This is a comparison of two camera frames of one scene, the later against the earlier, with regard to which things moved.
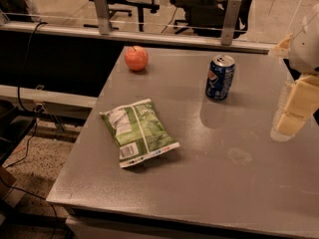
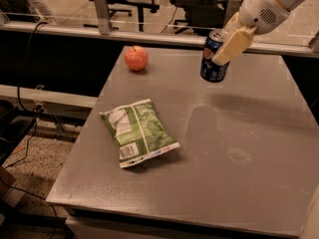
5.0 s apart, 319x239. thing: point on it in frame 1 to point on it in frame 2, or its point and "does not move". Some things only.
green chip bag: x=139 y=132 does not move
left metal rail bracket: x=102 y=11 does not move
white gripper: x=307 y=52 to x=260 y=13
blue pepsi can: x=219 y=77 to x=210 y=70
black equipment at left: x=15 y=124 does not move
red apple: x=137 y=58 does not move
